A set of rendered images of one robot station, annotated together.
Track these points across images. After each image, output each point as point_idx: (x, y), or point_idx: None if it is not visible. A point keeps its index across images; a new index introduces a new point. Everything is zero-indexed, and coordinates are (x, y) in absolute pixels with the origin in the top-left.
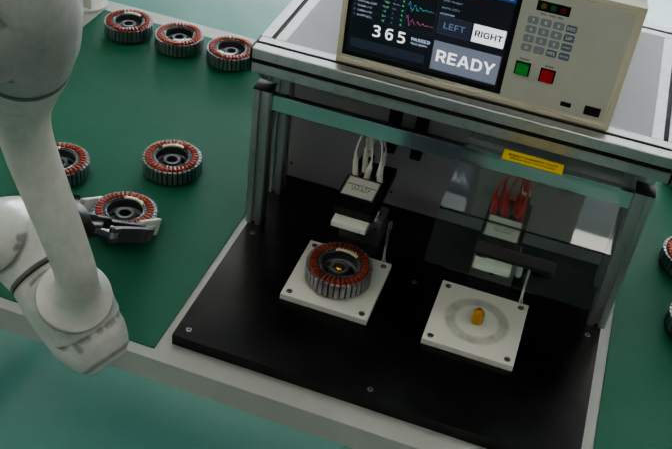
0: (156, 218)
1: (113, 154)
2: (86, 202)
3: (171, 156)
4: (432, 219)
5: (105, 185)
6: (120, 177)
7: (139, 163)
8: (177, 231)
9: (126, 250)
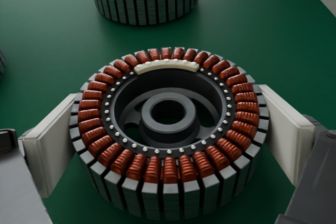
0: (264, 89)
1: (31, 13)
2: (48, 141)
3: None
4: None
5: (52, 68)
6: (71, 42)
7: (86, 9)
8: (281, 97)
9: (238, 218)
